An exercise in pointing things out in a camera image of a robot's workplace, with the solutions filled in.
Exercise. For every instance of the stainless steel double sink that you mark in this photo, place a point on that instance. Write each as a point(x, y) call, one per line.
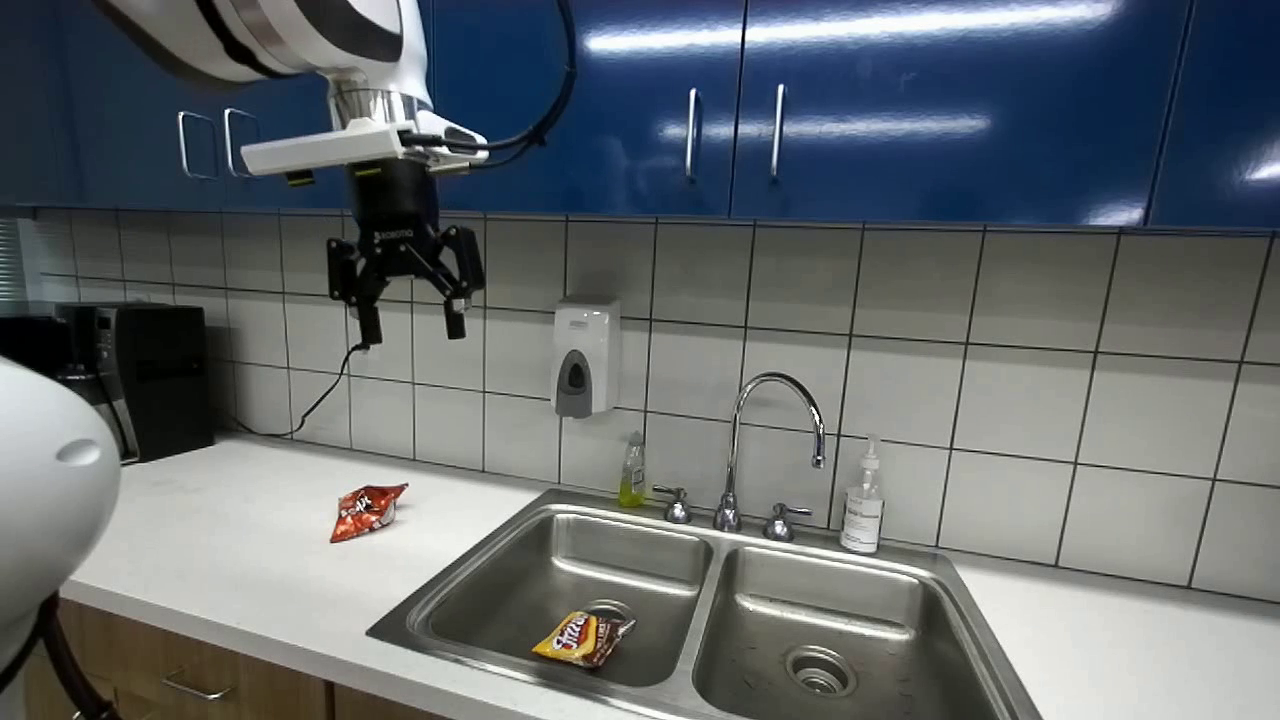
point(625, 575)

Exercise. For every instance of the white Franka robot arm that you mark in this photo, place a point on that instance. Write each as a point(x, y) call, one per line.
point(267, 32)

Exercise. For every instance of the red chip packet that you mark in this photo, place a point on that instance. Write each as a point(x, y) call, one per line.
point(360, 513)

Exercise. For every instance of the round sink drain strainer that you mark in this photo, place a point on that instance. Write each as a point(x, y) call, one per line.
point(613, 611)
point(821, 669)

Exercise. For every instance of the clear pump soap bottle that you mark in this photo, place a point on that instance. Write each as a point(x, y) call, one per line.
point(862, 513)

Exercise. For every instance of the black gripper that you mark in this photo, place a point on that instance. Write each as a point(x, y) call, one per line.
point(398, 206)

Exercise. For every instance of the chrome gooseneck faucet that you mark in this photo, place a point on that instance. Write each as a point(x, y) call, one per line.
point(735, 464)

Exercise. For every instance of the wooden base cabinet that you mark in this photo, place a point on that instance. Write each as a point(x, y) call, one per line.
point(132, 655)

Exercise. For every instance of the white wall soap dispenser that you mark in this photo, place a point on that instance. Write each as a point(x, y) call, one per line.
point(585, 335)

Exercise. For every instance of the black countertop appliance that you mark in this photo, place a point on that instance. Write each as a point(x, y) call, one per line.
point(162, 374)

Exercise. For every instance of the green dish soap bottle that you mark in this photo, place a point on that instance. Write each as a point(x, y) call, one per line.
point(632, 485)

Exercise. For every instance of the yellow chip packet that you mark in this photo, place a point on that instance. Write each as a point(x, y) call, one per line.
point(583, 640)

